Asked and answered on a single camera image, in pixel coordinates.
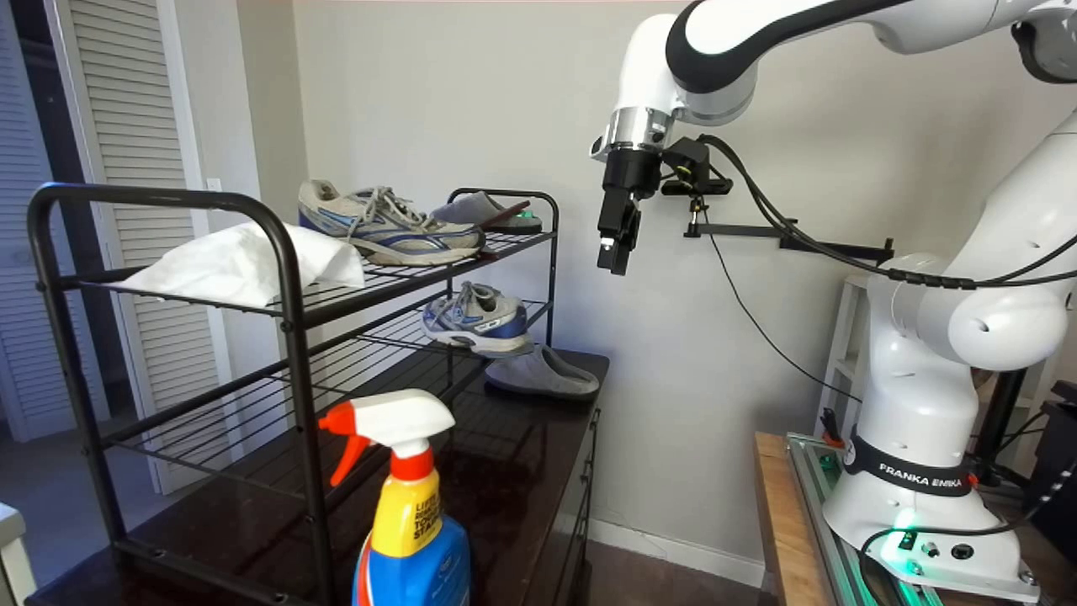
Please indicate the white blue sneaker middle shelf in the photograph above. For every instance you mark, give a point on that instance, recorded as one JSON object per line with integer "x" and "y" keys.
{"x": 480, "y": 319}

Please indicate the white crumpled cloth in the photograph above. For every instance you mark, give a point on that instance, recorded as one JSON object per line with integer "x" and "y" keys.
{"x": 237, "y": 268}

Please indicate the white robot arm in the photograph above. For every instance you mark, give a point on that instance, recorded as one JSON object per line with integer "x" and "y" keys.
{"x": 902, "y": 498}

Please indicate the white blue running shoe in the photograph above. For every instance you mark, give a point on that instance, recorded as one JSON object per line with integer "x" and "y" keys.
{"x": 385, "y": 227}

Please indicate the black camera on wall arm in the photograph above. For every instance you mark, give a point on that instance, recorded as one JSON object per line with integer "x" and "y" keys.
{"x": 785, "y": 237}

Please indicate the grey slipper on top shelf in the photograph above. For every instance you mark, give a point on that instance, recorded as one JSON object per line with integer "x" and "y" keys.
{"x": 494, "y": 217}

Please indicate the black metal shoe rack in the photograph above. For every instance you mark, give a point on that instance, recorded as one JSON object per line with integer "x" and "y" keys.
{"x": 334, "y": 342}

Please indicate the blue yellow spray bottle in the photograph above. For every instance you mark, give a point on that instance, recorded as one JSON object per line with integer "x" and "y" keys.
{"x": 413, "y": 554}

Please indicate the grey slipper on cabinet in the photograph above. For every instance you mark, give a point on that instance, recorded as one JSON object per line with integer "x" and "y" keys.
{"x": 540, "y": 373}

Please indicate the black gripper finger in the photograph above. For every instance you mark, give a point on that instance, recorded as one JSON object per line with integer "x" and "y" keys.
{"x": 625, "y": 256}
{"x": 606, "y": 253}

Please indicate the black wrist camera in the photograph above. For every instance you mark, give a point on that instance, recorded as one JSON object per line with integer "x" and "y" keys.
{"x": 692, "y": 169}

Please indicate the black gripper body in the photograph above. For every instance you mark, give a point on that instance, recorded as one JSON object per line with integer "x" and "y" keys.
{"x": 626, "y": 178}

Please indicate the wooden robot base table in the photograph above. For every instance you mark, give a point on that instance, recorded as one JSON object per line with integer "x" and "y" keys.
{"x": 803, "y": 559}

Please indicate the dark wooden cabinet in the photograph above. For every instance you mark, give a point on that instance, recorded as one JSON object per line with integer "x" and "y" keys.
{"x": 515, "y": 474}

